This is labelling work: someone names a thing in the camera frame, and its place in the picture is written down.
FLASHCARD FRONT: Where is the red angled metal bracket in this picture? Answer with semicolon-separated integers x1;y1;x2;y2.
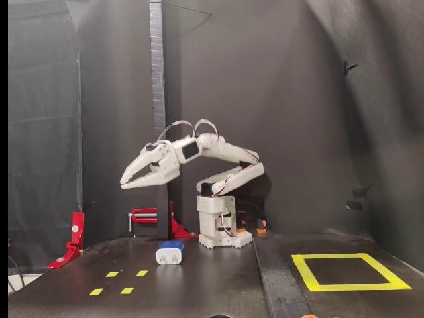
46;211;85;270

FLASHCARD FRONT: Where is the thin black cable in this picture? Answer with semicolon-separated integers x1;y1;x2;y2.
8;254;26;295

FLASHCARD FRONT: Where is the red clamp with silver screw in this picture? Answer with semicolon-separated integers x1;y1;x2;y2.
127;207;158;238

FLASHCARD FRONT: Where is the small black backdrop clip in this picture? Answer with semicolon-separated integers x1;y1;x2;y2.
343;60;360;76

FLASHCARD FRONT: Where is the long black flat strip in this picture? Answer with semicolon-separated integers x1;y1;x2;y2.
252;231;312;318

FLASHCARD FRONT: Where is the black taped vertical post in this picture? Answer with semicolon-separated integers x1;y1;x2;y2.
148;0;183;240

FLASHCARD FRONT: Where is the yellow tape square outline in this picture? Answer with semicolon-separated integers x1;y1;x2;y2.
291;252;413;293

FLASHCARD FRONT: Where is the black fabric backdrop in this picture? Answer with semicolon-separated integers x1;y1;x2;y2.
8;0;424;266

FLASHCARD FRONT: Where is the red triangular post bracket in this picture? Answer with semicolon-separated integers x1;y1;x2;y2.
169;199;201;239

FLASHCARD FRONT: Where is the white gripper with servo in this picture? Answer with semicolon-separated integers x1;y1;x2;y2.
119;140;182;191

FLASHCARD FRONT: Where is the blue white charger plug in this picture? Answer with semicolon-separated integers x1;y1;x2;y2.
156;240;185;266

